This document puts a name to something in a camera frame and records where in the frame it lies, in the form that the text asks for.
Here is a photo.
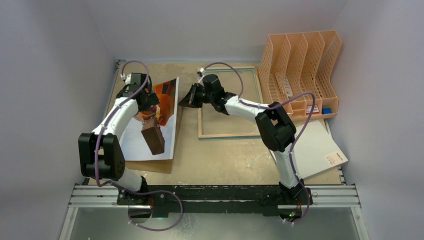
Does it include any blue wooden picture frame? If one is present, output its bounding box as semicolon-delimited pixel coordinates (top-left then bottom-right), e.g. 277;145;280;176
198;65;264;140

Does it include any hot air balloon photo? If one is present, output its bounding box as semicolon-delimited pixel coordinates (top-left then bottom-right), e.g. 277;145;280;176
119;77;179;161

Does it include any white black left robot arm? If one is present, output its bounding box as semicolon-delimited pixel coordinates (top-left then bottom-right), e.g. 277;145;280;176
78;72;159;205

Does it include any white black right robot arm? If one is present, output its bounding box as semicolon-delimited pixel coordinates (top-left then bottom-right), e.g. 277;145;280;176
178;74;304;204

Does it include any orange plastic file organizer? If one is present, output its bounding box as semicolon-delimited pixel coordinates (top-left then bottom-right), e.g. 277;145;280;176
258;30;342;121

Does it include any red white small card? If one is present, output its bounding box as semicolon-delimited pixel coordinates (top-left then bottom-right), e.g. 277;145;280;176
305;105;320;115

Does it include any blue small object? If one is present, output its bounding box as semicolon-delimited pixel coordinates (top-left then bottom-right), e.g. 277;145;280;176
321;107;333;115

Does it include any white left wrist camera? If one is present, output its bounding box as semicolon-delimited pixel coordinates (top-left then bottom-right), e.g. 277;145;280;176
120;73;131;85

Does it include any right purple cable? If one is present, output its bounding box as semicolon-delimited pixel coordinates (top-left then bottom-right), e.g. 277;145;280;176
198;61;318;226

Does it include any purple cable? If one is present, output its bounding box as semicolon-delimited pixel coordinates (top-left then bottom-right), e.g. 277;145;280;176
94;60;185;233
198;61;318;226

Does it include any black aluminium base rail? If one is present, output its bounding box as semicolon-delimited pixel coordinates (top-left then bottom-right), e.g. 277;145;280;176
60;185;369;240

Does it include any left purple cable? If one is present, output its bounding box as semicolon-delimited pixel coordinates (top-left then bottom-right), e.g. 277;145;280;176
94;60;185;233

